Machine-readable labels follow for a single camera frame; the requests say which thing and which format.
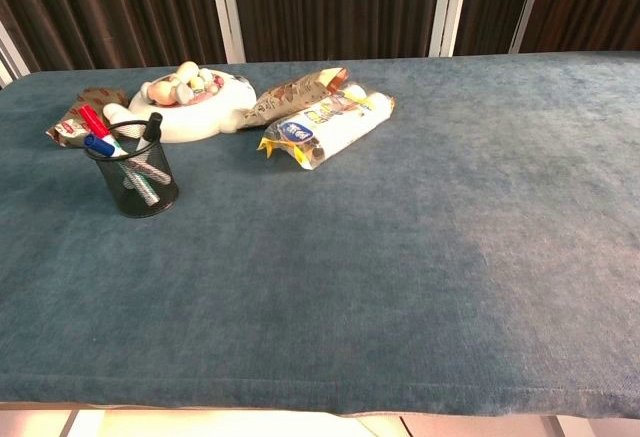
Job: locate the brown printed snack bag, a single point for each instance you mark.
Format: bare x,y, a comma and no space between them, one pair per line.
285,99

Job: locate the black capped white marker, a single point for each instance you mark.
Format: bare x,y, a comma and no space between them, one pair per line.
151,127

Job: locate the pink wrapped candy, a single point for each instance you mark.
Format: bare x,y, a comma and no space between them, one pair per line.
212,88

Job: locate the blue capped white marker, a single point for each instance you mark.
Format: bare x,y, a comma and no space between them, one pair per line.
100,145

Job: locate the brown snack bag red logos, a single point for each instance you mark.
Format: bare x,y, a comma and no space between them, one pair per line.
95,99

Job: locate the white printed candy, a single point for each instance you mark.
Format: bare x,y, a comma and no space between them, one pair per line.
198,84

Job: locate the white yellow snack package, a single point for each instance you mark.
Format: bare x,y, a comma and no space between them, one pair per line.
330,129

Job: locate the peach round candy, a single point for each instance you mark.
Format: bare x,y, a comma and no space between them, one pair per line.
163,92

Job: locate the blue velvet tablecloth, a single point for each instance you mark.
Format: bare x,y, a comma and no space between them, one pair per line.
350,267

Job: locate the white wrapped candy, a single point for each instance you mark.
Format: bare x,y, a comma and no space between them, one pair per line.
184,94

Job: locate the white frame post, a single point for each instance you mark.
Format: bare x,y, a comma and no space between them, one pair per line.
529,2
227,7
9,62
449,7

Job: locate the black mesh pen holder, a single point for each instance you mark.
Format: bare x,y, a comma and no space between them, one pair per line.
150,197

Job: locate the cream egg shaped candy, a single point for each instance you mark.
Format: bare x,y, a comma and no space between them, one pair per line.
188,69

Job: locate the red capped white marker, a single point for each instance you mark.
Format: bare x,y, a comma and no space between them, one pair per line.
94,120

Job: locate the dark brown pleated curtain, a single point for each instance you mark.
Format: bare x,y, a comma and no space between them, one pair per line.
110,7
335,7
492,2
590,2

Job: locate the white cat shaped bowl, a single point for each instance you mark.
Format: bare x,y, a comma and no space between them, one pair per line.
200,117

